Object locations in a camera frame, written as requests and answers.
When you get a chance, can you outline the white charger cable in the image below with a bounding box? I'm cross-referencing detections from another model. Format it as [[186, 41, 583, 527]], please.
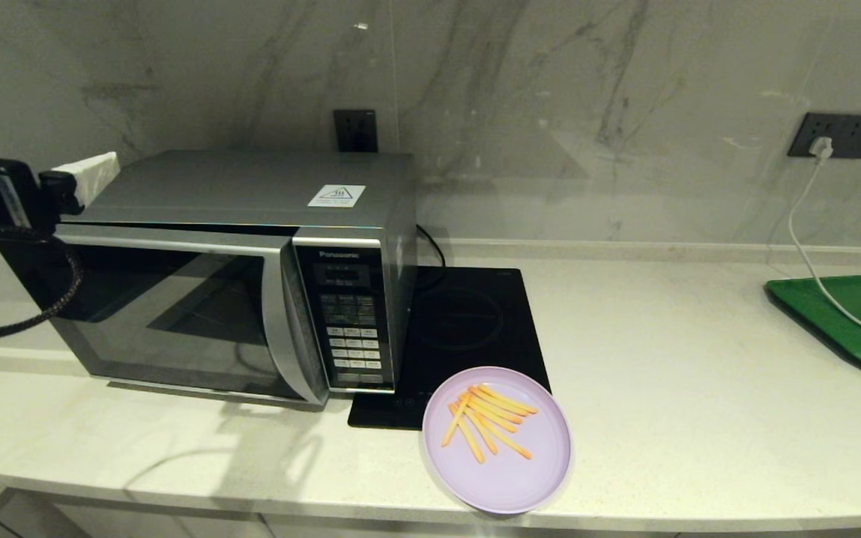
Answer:
[[786, 153, 861, 341]]

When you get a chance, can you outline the black induction cooktop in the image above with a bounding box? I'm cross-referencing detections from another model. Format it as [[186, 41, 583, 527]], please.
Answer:
[[347, 265, 551, 430]]

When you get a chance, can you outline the black power cord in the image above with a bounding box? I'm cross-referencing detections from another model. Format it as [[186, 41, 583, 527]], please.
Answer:
[[416, 223, 448, 292]]

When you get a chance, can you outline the white warning sticker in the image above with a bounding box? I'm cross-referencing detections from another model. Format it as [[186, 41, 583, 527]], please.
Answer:
[[307, 184, 366, 208]]

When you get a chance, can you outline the black braided cable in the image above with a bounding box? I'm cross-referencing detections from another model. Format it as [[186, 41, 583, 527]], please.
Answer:
[[0, 224, 85, 344]]

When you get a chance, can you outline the black wide wall socket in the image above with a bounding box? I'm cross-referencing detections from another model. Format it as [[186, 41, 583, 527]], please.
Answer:
[[787, 112, 861, 160]]

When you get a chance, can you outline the long orange french fry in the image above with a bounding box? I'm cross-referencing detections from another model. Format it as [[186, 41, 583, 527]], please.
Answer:
[[441, 390, 472, 448]]

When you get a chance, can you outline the black single wall socket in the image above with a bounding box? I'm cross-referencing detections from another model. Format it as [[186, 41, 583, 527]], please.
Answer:
[[333, 109, 379, 153]]

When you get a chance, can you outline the lilac round plate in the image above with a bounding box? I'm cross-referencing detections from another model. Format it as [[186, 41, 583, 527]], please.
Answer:
[[421, 365, 573, 515]]

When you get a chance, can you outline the silver microwave oven body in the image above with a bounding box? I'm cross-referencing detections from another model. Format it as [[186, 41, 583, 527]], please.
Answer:
[[49, 149, 420, 408]]

